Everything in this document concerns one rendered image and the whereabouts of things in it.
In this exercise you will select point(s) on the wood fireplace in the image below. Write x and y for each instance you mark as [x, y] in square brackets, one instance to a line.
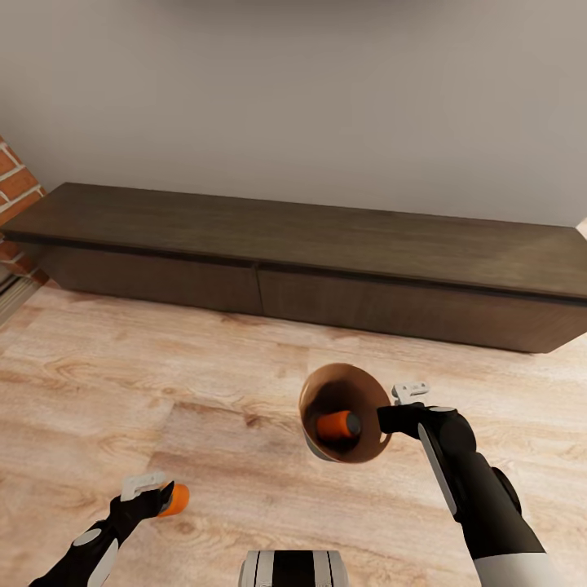
[14, 292]

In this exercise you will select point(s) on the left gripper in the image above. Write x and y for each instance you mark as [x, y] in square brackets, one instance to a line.
[147, 505]

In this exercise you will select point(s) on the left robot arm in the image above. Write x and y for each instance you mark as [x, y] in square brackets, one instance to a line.
[93, 555]

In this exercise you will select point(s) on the trash can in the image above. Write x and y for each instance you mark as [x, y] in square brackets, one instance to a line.
[341, 386]

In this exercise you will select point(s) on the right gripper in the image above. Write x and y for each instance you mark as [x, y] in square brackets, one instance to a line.
[393, 419]

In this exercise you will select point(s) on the can of soda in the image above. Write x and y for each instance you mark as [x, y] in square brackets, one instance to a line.
[343, 425]
[177, 502]

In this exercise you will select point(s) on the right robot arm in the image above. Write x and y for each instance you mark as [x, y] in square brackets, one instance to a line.
[505, 549]

